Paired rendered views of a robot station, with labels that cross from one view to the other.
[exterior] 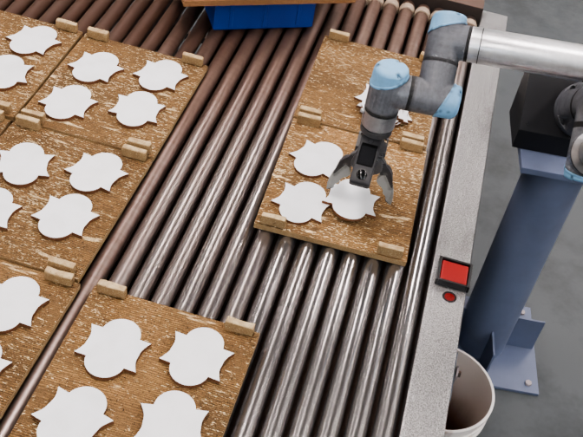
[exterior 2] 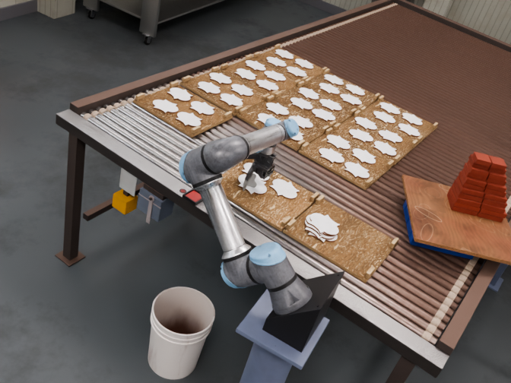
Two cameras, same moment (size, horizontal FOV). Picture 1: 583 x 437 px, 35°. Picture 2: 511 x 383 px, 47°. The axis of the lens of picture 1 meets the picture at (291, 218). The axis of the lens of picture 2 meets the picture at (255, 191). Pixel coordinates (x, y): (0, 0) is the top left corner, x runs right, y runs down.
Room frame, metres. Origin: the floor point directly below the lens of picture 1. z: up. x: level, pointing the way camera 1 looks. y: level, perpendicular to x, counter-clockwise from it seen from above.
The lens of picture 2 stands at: (2.35, -2.21, 2.47)
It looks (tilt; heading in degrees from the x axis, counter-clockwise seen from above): 35 degrees down; 109
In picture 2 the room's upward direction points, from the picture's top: 16 degrees clockwise
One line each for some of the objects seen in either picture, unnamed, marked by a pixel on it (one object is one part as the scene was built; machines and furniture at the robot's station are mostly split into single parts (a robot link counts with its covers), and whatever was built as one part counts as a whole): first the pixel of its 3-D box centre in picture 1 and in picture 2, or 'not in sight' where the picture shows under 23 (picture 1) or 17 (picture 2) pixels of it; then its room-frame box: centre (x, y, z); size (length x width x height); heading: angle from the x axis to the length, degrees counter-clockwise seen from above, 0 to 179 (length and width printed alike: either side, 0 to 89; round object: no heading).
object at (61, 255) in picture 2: not in sight; (74, 198); (0.71, -0.28, 0.43); 0.12 x 0.12 x 0.85; 83
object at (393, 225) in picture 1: (345, 186); (264, 191); (1.67, -0.11, 0.93); 0.41 x 0.35 x 0.02; 175
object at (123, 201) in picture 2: not in sight; (126, 188); (1.07, -0.34, 0.74); 0.09 x 0.08 x 0.24; 173
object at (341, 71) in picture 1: (371, 90); (341, 237); (2.08, -0.15, 0.93); 0.41 x 0.35 x 0.02; 174
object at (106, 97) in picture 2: not in sight; (286, 39); (0.86, 1.77, 0.90); 4.04 x 0.06 x 0.10; 83
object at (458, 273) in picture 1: (454, 274); (194, 197); (1.45, -0.38, 0.92); 0.06 x 0.06 x 0.01; 83
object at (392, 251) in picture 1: (389, 250); not in sight; (1.46, -0.23, 0.95); 0.06 x 0.02 x 0.03; 85
